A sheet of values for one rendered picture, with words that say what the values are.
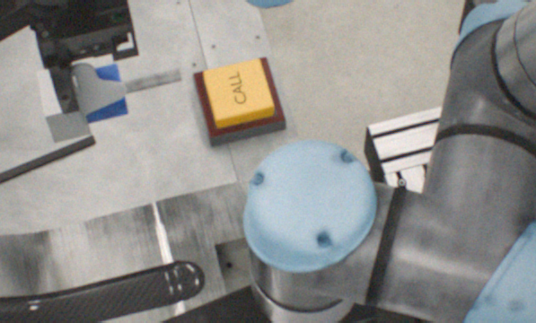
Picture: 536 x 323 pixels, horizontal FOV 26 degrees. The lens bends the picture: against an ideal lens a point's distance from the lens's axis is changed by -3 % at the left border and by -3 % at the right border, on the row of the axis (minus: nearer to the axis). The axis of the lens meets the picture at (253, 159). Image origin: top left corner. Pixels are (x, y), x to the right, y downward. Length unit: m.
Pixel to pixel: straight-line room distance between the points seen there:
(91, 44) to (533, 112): 0.41
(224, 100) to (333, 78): 0.99
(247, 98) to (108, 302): 0.27
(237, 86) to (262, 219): 0.54
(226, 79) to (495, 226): 0.56
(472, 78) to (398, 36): 1.49
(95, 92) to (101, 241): 0.15
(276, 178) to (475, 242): 0.12
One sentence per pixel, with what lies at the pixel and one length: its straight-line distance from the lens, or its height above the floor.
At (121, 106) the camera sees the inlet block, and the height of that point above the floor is 0.94.
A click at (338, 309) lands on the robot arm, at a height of 1.14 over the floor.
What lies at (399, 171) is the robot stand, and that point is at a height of 0.22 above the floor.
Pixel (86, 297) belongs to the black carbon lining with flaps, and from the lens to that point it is 1.07.
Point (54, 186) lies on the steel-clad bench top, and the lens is 1.21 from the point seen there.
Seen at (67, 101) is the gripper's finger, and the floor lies 1.02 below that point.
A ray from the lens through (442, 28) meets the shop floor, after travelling 2.25.
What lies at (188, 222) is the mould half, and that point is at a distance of 1.07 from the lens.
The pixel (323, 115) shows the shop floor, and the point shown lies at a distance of 2.13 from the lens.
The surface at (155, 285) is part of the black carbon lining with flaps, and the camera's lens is 1.06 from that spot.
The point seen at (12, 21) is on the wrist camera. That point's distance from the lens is 0.93.
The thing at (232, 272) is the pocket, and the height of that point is 0.86.
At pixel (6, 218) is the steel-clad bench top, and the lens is 1.20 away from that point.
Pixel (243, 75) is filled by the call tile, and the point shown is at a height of 0.84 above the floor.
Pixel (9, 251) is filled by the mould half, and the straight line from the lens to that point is 1.08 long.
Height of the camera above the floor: 1.87
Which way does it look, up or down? 64 degrees down
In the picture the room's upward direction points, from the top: 3 degrees counter-clockwise
